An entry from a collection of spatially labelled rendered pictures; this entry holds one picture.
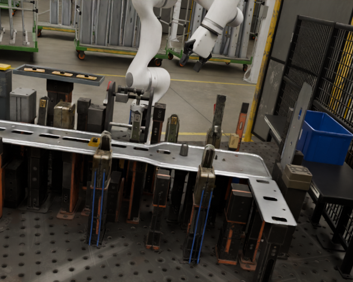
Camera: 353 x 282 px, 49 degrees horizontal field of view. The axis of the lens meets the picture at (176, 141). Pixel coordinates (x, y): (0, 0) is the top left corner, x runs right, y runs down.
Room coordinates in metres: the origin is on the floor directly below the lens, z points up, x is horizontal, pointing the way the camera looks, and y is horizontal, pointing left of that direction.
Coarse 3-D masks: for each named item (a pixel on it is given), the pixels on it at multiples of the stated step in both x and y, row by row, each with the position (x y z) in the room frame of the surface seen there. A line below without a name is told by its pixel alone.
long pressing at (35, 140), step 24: (0, 120) 1.40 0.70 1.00; (24, 144) 1.24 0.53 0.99; (48, 144) 1.26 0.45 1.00; (72, 144) 1.29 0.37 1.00; (120, 144) 1.37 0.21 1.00; (144, 144) 1.39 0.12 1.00; (168, 144) 1.44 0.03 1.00; (168, 168) 1.24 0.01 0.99; (192, 168) 1.26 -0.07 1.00; (216, 168) 1.28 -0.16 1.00; (240, 168) 1.32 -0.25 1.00; (264, 168) 1.35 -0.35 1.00
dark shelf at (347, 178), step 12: (276, 120) 1.94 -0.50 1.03; (276, 132) 1.76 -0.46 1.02; (312, 168) 1.35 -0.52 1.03; (324, 168) 1.37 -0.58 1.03; (336, 168) 1.39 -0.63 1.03; (348, 168) 1.41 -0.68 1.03; (312, 180) 1.25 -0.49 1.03; (324, 180) 1.26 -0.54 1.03; (336, 180) 1.28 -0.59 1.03; (348, 180) 1.30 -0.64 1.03; (324, 192) 1.16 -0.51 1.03; (336, 192) 1.17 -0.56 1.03; (348, 192) 1.19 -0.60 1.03; (348, 204) 1.14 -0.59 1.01
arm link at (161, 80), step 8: (152, 72) 1.84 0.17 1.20; (160, 72) 1.87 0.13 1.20; (152, 80) 1.82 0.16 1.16; (160, 80) 1.85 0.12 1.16; (168, 80) 1.89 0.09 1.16; (160, 88) 1.86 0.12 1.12; (144, 96) 1.88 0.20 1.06; (160, 96) 1.86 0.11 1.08; (152, 104) 1.84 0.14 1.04; (152, 112) 1.85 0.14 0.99
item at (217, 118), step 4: (220, 96) 1.50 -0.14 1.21; (224, 96) 1.50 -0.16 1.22; (216, 100) 1.53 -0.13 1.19; (220, 100) 1.49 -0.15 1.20; (224, 100) 1.49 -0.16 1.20; (216, 104) 1.52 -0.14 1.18; (220, 104) 1.53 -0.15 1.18; (224, 104) 1.52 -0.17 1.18; (216, 108) 1.51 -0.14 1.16; (220, 108) 1.52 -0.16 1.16; (224, 108) 1.52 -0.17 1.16; (216, 112) 1.51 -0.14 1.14; (220, 112) 1.52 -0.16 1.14; (216, 116) 1.52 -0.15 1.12; (220, 116) 1.52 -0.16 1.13; (216, 120) 1.52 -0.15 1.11; (220, 120) 1.51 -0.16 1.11; (212, 124) 1.51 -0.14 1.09; (216, 124) 1.51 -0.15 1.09; (220, 124) 1.51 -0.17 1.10; (212, 128) 1.50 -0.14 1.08; (220, 128) 1.50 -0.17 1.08; (212, 132) 1.50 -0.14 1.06
